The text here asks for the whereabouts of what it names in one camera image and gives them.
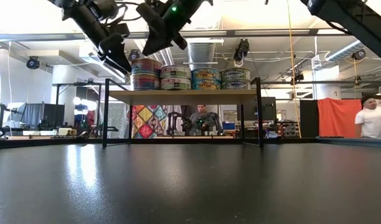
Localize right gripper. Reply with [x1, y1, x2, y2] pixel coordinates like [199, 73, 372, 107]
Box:
[142, 0, 214, 57]

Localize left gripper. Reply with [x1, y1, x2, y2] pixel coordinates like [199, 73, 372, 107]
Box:
[62, 4, 132, 75]

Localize teal yellow label tuna can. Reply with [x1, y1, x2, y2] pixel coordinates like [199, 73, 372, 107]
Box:
[192, 78, 223, 91]
[191, 67, 223, 80]

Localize white ceiling light bar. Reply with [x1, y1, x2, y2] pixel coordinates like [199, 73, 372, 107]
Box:
[186, 37, 225, 45]

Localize colourful patchwork quilt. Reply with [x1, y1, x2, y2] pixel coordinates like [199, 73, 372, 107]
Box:
[131, 105, 168, 139]

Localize person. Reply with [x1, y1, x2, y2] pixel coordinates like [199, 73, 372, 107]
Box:
[354, 94, 381, 139]
[189, 104, 217, 137]

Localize black screen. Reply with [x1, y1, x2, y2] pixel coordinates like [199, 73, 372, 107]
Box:
[42, 103, 66, 128]

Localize grey blue partition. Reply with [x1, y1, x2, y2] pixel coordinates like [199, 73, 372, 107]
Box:
[21, 102, 44, 127]

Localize black hanging ceiling device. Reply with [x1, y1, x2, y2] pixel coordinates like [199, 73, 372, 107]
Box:
[289, 72, 305, 86]

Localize black panel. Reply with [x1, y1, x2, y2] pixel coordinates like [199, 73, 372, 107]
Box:
[299, 99, 319, 138]

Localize white column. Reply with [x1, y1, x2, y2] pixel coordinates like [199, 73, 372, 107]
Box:
[311, 65, 342, 100]

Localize white ceiling light strip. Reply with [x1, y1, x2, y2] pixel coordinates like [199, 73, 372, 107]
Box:
[326, 40, 365, 63]

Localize orange fabric panel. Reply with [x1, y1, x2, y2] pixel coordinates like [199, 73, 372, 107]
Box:
[317, 98, 363, 139]

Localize silver air duct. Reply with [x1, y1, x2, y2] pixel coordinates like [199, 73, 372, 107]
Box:
[186, 42, 217, 69]

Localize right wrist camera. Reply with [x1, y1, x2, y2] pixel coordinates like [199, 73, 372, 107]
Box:
[136, 1, 166, 20]

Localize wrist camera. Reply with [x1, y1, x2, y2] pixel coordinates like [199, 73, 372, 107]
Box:
[136, 1, 166, 20]
[92, 0, 131, 37]

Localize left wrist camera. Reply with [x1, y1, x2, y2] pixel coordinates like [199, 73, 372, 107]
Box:
[92, 0, 131, 37]

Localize background black frame rig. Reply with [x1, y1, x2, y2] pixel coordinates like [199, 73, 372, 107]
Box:
[52, 80, 104, 138]

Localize wooden shelf black frame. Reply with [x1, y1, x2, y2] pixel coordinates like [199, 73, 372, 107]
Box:
[101, 77, 265, 149]

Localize black hanging cable reel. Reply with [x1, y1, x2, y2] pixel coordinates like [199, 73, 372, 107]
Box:
[233, 39, 250, 68]

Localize grey overhead frame bar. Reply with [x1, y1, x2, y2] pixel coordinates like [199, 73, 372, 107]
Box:
[0, 27, 350, 41]

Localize black aluminium table frame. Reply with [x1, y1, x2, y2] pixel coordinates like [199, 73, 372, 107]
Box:
[0, 136, 381, 151]

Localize yellow hanging cable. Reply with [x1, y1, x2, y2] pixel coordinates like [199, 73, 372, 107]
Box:
[286, 0, 302, 138]

